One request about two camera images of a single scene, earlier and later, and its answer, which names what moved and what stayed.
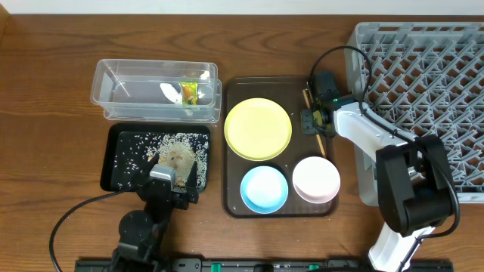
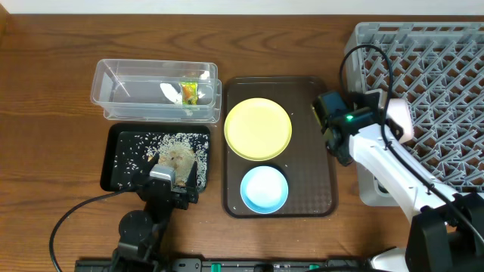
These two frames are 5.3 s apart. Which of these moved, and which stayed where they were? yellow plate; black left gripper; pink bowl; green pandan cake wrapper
Moved: pink bowl
Stayed: green pandan cake wrapper; yellow plate; black left gripper
